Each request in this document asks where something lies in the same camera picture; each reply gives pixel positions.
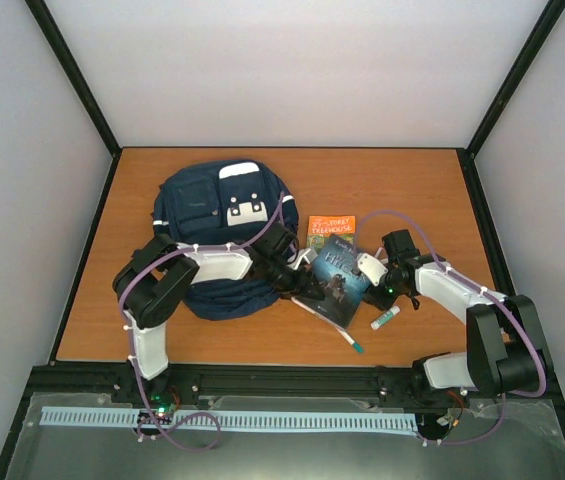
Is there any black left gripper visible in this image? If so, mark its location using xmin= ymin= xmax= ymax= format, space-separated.
xmin=264 ymin=257 xmax=326 ymax=302

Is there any dark blue hardcover book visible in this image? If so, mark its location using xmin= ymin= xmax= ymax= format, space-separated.
xmin=292 ymin=234 xmax=370 ymax=331

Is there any orange Treehouse paperback book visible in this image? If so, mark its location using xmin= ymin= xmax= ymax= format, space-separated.
xmin=306 ymin=215 xmax=356 ymax=251

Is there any green capped white marker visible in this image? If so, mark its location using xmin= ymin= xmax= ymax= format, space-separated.
xmin=336 ymin=327 xmax=364 ymax=354

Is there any navy blue student backpack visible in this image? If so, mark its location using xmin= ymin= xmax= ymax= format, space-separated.
xmin=152 ymin=159 xmax=299 ymax=321

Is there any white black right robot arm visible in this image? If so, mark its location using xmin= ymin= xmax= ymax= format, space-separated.
xmin=356 ymin=230 xmax=554 ymax=397

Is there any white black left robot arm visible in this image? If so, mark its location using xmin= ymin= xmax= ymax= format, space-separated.
xmin=112 ymin=222 xmax=325 ymax=403

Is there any green white glue stick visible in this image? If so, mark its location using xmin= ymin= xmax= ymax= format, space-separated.
xmin=370 ymin=305 xmax=401 ymax=330

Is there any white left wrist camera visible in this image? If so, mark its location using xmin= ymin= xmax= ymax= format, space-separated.
xmin=294 ymin=248 xmax=317 ymax=266

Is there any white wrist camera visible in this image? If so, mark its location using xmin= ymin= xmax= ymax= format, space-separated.
xmin=356 ymin=253 xmax=388 ymax=287
xmin=294 ymin=248 xmax=317 ymax=266

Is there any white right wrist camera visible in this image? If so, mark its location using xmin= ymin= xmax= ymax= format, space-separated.
xmin=356 ymin=253 xmax=388 ymax=287

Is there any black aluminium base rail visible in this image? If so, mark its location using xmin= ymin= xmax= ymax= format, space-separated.
xmin=26 ymin=363 xmax=561 ymax=414

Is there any metal front base plate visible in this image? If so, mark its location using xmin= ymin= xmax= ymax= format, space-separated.
xmin=0 ymin=394 xmax=565 ymax=479

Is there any light blue slotted cable duct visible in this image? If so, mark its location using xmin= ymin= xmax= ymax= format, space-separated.
xmin=39 ymin=406 xmax=417 ymax=435

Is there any black right frame post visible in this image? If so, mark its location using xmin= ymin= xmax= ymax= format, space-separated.
xmin=466 ymin=0 xmax=565 ymax=161

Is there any black frame post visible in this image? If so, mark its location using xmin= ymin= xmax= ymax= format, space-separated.
xmin=466 ymin=0 xmax=565 ymax=161
xmin=25 ymin=0 xmax=122 ymax=156

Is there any black left frame post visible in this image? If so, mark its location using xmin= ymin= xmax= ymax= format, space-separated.
xmin=25 ymin=0 xmax=122 ymax=156

